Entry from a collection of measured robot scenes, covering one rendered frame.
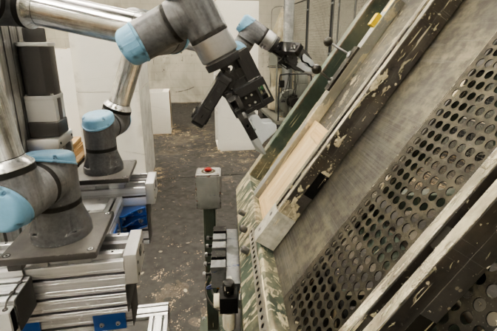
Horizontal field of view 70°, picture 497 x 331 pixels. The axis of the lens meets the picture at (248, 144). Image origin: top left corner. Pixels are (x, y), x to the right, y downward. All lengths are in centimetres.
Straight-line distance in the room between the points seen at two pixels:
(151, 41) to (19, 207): 43
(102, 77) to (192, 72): 595
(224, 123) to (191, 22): 443
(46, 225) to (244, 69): 64
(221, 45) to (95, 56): 293
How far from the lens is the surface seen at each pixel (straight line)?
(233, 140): 514
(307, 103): 168
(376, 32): 149
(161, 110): 621
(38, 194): 90
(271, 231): 115
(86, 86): 359
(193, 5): 66
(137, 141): 360
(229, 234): 156
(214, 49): 66
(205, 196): 171
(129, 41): 69
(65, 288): 111
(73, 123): 548
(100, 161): 146
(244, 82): 69
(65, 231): 102
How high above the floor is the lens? 153
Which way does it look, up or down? 16 degrees down
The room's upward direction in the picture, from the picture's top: straight up
